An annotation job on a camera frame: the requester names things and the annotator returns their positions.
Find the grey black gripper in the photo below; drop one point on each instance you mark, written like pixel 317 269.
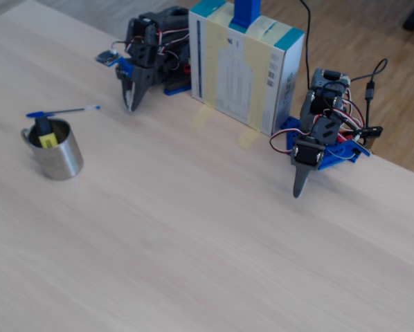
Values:
pixel 140 80

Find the yellow highlighter with black cap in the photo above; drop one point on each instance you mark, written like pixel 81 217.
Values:
pixel 47 140

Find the grey follower robot arm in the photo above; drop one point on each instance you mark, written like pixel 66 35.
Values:
pixel 172 20

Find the clear ballpoint pen blue cap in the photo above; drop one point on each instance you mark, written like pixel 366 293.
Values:
pixel 72 110

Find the silver metal cup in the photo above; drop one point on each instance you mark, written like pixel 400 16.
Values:
pixel 61 159

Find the yellow masking tape strip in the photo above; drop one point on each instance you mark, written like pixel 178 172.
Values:
pixel 212 69
pixel 252 114

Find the white teal carton box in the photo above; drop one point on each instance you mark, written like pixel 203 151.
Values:
pixel 278 90

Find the blue perforated leader base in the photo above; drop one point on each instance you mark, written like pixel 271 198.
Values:
pixel 338 152

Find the motor controller board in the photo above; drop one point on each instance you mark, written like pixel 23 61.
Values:
pixel 369 131

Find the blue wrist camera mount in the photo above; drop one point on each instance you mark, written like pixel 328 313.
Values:
pixel 106 57

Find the blue follower base plate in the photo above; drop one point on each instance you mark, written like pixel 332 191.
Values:
pixel 176 90

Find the blue post in carton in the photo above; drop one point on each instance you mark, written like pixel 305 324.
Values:
pixel 245 14

